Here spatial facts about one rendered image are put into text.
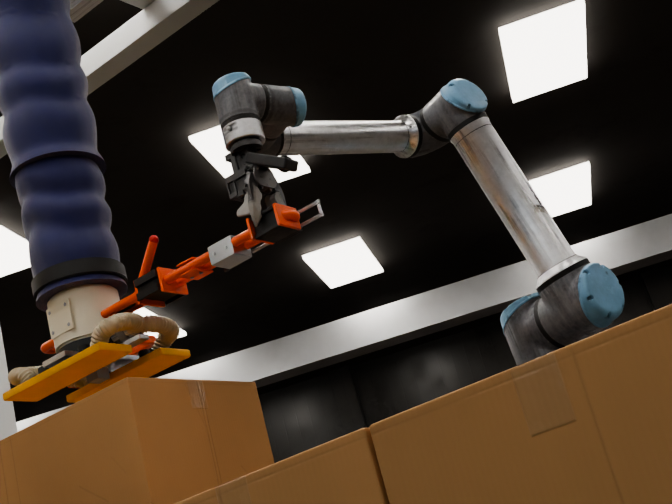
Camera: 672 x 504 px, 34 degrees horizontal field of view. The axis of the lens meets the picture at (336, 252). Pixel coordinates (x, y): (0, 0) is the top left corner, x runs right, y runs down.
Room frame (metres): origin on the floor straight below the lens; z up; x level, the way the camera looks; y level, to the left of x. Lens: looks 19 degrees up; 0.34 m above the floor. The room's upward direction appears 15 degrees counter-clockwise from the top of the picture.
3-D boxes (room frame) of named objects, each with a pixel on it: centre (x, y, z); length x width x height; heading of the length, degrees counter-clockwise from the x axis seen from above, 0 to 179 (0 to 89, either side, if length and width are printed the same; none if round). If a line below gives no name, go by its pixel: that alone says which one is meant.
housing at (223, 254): (2.24, 0.22, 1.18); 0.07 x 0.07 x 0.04; 58
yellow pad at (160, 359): (2.56, 0.57, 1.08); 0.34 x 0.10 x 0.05; 58
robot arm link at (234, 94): (2.19, 0.13, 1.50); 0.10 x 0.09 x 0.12; 130
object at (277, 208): (2.16, 0.11, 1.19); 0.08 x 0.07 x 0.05; 58
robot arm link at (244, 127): (2.18, 0.13, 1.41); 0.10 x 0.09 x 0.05; 147
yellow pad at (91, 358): (2.40, 0.67, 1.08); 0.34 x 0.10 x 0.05; 58
